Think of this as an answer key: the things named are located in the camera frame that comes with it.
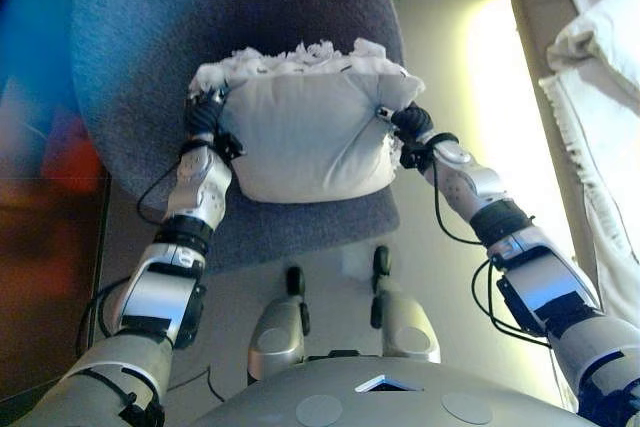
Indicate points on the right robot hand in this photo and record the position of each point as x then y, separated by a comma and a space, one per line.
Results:
415, 122

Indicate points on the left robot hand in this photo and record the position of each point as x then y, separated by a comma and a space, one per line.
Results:
202, 117

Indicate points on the white fringed cushion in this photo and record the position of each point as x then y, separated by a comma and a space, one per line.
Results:
310, 137

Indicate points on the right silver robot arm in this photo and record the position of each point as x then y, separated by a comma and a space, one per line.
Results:
540, 277

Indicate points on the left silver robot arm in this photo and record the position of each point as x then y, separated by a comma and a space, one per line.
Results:
155, 287

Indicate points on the grey fabric armchair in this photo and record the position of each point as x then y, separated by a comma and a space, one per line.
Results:
175, 22

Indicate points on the dark glossy cabinet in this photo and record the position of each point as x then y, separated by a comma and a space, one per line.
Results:
40, 197

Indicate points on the folded white duvet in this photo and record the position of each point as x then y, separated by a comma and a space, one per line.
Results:
600, 52

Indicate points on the right robot leg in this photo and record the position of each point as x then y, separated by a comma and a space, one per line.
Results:
407, 327

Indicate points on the robot leg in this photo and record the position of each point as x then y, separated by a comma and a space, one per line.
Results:
277, 332
407, 327

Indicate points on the cream fringed bedspread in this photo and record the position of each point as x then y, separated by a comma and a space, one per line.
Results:
615, 187

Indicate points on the left robot leg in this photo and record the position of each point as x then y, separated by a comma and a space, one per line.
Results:
277, 332

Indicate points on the grey robot torso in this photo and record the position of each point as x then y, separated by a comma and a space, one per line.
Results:
390, 407

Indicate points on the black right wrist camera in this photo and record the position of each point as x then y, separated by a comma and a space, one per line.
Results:
415, 154

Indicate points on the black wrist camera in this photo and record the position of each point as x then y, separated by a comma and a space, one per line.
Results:
415, 154
230, 144

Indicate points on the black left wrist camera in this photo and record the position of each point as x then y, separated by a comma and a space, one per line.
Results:
230, 144

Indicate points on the upholstered bed frame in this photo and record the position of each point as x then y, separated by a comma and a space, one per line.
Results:
540, 22

